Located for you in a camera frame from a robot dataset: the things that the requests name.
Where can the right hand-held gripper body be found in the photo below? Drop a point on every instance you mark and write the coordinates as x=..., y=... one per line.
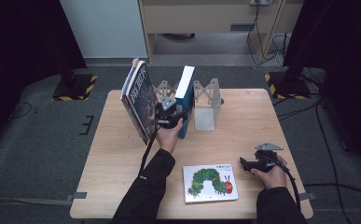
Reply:
x=265, y=160

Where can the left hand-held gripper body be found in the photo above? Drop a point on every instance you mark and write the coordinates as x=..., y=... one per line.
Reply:
x=167, y=120

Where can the grey metal expandable bookend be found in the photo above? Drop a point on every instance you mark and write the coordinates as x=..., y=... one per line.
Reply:
x=204, y=119

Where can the blue book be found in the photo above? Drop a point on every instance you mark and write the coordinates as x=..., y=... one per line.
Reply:
x=185, y=84

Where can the dark cover magazine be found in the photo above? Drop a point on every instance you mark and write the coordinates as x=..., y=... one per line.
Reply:
x=142, y=99

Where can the white caterpillar picture book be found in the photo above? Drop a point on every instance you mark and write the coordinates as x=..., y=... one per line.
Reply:
x=211, y=186

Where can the magazine with portrait cover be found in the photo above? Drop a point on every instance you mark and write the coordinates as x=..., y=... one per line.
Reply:
x=125, y=100

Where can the person's left hand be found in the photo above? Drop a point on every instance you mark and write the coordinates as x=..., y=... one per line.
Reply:
x=169, y=137

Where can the person's right hand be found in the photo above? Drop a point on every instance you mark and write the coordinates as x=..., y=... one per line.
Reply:
x=274, y=179

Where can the grey tape strip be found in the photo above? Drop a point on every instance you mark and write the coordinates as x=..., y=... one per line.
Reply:
x=75, y=196
x=307, y=196

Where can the black stand with striped base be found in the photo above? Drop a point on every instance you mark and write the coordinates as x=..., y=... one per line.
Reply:
x=75, y=90
x=288, y=88

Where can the light wooden desk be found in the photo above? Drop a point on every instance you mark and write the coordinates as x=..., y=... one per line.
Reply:
x=200, y=18

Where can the white panel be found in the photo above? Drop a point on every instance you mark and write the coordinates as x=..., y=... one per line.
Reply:
x=106, y=28

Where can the black curtain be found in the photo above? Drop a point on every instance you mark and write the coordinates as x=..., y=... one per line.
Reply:
x=349, y=62

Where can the white power strip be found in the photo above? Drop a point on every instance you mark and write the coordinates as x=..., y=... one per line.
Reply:
x=260, y=2

